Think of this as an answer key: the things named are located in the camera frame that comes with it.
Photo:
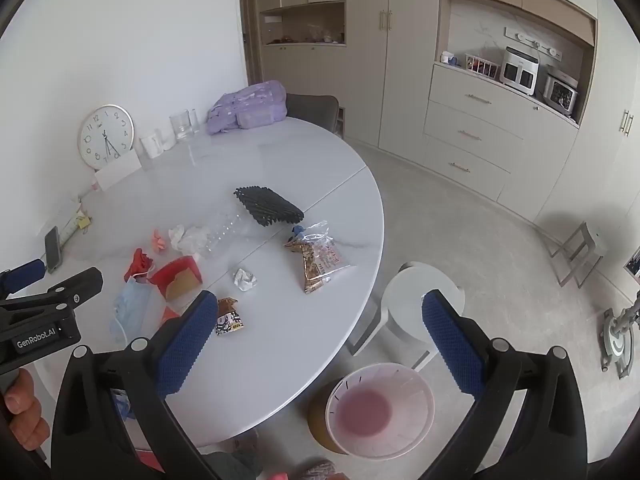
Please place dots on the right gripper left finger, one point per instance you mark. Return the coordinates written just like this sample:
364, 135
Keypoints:
89, 437

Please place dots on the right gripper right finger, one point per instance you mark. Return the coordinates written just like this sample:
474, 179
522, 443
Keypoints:
549, 438

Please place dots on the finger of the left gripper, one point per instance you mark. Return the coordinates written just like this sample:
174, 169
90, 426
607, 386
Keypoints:
70, 293
14, 280

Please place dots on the blue face mask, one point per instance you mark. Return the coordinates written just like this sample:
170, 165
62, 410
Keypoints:
129, 311

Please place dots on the red paper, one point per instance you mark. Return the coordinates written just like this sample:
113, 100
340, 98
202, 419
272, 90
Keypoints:
140, 266

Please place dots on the white tissue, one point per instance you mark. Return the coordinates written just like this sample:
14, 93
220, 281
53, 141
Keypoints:
190, 242

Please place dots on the snack bag with nuts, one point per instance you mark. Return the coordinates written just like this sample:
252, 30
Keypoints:
321, 256

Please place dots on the left hand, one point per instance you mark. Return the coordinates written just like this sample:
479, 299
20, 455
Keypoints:
30, 429

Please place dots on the black smartphone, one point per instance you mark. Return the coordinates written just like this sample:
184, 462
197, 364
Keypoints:
53, 249

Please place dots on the yellow binder clip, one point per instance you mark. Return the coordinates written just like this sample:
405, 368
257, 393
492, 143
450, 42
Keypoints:
83, 221

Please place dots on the pink crumpled paper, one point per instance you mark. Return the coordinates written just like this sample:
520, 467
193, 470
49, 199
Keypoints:
159, 244

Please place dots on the robot stand base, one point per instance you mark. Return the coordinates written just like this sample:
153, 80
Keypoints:
617, 339

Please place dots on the white card box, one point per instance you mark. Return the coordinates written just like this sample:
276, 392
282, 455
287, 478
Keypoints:
118, 170

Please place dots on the small brown snack wrapper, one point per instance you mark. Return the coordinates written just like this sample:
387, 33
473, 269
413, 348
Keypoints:
228, 319

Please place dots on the small crumpled white paper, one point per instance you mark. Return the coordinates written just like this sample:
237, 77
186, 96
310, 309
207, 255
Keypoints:
244, 280

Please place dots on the white mug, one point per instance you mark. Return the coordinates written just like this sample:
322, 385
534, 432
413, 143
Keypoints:
153, 144

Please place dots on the clear plastic bottle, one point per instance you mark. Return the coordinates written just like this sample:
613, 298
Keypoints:
224, 229

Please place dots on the grey square stool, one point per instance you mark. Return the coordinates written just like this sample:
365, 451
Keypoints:
582, 252

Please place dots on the white round plastic stool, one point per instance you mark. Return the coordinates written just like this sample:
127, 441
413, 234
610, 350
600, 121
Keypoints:
400, 308

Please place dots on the clear glass jar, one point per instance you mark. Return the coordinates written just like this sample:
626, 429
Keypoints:
185, 125

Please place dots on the dark grey chair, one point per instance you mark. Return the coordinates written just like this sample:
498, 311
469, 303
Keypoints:
321, 111

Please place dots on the silver microwave oven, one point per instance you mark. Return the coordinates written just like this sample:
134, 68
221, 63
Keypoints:
560, 91

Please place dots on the white toaster oven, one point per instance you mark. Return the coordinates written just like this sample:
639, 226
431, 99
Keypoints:
519, 71

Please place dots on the beige cabinet with drawers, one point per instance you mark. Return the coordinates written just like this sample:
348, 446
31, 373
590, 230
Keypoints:
481, 133

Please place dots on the white round wall clock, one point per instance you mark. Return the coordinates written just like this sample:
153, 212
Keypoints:
105, 135

